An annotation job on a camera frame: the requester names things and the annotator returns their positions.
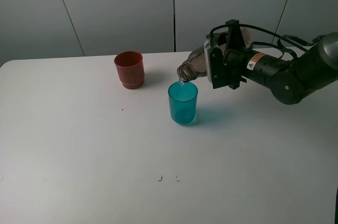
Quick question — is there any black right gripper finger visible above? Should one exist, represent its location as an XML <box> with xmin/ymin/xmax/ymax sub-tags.
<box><xmin>224</xmin><ymin>20</ymin><xmax>245</xmax><ymax>58</ymax></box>
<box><xmin>228</xmin><ymin>75</ymin><xmax>247</xmax><ymax>90</ymax></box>

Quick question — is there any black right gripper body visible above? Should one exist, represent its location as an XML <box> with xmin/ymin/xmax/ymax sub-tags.
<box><xmin>224</xmin><ymin>50</ymin><xmax>284</xmax><ymax>87</ymax></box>

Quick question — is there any smoky translucent water bottle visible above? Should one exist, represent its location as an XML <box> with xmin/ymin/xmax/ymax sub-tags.
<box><xmin>177</xmin><ymin>27</ymin><xmax>250</xmax><ymax>83</ymax></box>

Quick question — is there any teal translucent plastic cup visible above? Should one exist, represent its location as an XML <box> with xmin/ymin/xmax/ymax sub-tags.
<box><xmin>168</xmin><ymin>81</ymin><xmax>198</xmax><ymax>125</ymax></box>

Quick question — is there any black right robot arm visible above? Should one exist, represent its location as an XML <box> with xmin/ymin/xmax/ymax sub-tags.
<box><xmin>218</xmin><ymin>20</ymin><xmax>337</xmax><ymax>105</ymax></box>

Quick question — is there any red plastic cup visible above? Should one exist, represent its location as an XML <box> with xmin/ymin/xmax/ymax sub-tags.
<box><xmin>114</xmin><ymin>51</ymin><xmax>145</xmax><ymax>90</ymax></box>

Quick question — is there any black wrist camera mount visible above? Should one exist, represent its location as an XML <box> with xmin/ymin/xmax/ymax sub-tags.
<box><xmin>204</xmin><ymin>40</ymin><xmax>226</xmax><ymax>89</ymax></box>

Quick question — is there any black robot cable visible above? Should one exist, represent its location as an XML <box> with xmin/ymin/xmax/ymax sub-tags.
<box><xmin>209</xmin><ymin>24</ymin><xmax>320</xmax><ymax>58</ymax></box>

